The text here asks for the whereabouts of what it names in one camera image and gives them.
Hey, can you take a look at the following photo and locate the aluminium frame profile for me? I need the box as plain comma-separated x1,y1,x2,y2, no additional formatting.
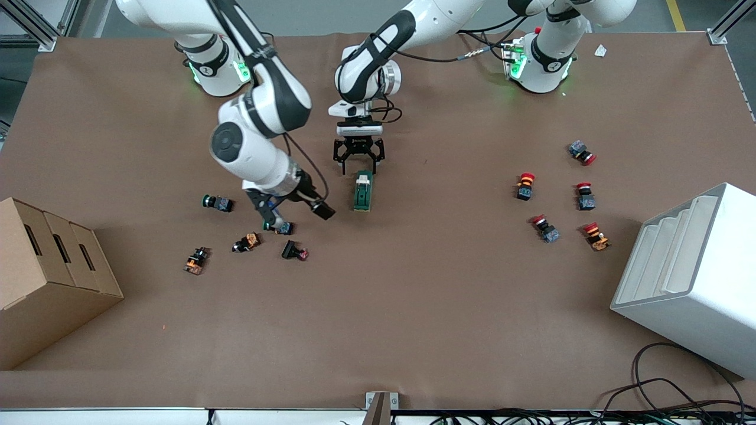
706,0,756,45
0,0,80,53

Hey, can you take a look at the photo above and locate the white table edge rail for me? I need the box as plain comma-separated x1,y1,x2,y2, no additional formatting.
0,407,367,425

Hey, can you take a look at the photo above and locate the black cable bundle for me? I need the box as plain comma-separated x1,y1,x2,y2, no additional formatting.
425,407,756,425

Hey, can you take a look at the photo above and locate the paper table cover sheet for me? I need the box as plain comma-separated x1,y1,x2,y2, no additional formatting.
0,31,756,410

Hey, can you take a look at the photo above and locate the cardboard box with slots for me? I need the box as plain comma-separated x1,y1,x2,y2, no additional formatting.
0,197,125,371

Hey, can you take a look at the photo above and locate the red push button orange body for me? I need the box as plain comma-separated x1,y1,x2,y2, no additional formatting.
515,172,537,202
582,221,611,253

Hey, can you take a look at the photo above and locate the black looping cable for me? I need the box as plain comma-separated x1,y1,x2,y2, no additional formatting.
602,342,748,414

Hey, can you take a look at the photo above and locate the white stepped rack box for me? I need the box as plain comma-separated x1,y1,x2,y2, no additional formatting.
610,182,756,380

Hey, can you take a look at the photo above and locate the black push button orange body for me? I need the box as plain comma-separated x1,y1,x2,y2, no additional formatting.
232,232,262,254
184,247,210,276

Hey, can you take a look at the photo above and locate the metal table bracket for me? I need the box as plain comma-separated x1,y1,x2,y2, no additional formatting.
365,391,399,425

